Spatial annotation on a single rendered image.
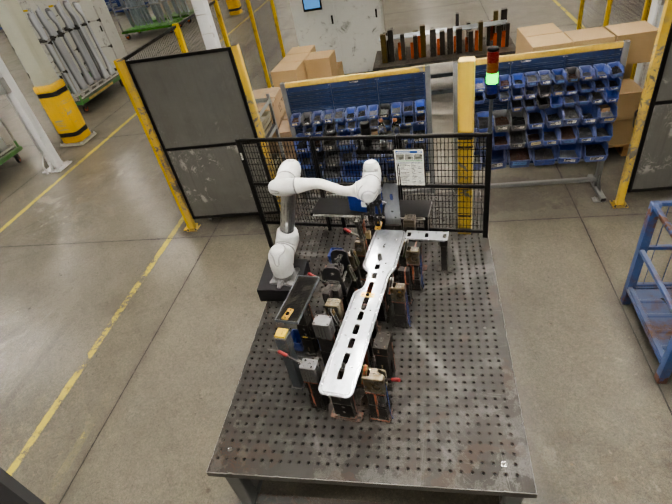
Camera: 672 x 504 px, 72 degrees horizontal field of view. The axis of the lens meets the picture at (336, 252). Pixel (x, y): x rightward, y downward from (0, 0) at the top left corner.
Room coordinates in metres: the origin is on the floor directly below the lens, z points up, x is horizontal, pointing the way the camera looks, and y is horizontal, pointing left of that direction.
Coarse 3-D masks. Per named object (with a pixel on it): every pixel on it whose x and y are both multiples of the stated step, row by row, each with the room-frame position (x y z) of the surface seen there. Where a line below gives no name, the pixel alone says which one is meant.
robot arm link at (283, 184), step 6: (282, 174) 2.56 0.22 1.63; (288, 174) 2.56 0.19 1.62; (276, 180) 2.53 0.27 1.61; (282, 180) 2.51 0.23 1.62; (288, 180) 2.49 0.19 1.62; (270, 186) 2.52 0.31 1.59; (276, 186) 2.49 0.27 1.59; (282, 186) 2.47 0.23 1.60; (288, 186) 2.46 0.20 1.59; (270, 192) 2.52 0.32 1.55; (276, 192) 2.49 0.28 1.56; (282, 192) 2.47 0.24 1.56; (288, 192) 2.46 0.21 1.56; (294, 192) 2.45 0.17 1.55
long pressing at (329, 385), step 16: (384, 240) 2.52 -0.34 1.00; (400, 240) 2.48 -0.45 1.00; (368, 256) 2.38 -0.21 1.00; (384, 256) 2.35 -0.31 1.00; (368, 272) 2.22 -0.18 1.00; (384, 272) 2.19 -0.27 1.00; (384, 288) 2.05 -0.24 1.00; (352, 304) 1.97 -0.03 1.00; (368, 304) 1.94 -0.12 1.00; (352, 320) 1.84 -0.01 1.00; (368, 320) 1.82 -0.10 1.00; (352, 336) 1.72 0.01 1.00; (368, 336) 1.70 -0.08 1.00; (336, 352) 1.64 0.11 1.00; (352, 352) 1.61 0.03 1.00; (336, 368) 1.53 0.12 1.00; (352, 368) 1.51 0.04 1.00; (320, 384) 1.45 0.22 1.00; (336, 384) 1.43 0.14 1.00; (352, 384) 1.41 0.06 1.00
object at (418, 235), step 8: (408, 232) 2.55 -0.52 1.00; (416, 232) 2.53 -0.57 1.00; (424, 232) 2.51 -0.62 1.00; (432, 232) 2.49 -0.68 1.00; (440, 232) 2.47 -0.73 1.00; (448, 232) 2.46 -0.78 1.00; (416, 240) 2.46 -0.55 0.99; (424, 240) 2.43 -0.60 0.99; (432, 240) 2.41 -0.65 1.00; (440, 240) 2.39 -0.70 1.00
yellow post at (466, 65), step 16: (464, 64) 2.78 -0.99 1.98; (464, 80) 2.78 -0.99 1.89; (464, 96) 2.78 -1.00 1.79; (464, 112) 2.78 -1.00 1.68; (464, 128) 2.78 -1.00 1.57; (464, 144) 2.78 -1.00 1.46; (464, 160) 2.78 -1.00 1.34; (464, 192) 2.78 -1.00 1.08; (464, 208) 2.78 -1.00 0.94; (464, 224) 2.78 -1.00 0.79
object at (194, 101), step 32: (128, 64) 4.81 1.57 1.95; (160, 64) 4.73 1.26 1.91; (192, 64) 4.64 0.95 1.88; (224, 64) 4.55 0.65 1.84; (160, 96) 4.77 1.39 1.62; (192, 96) 4.66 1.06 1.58; (224, 96) 4.57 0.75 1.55; (160, 128) 4.81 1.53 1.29; (192, 128) 4.71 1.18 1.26; (224, 128) 4.61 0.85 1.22; (256, 128) 4.49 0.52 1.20; (160, 160) 4.82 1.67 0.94; (192, 160) 4.75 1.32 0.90; (224, 160) 4.65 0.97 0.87; (192, 192) 4.79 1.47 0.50; (224, 192) 4.68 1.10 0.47; (192, 224) 4.81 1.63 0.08
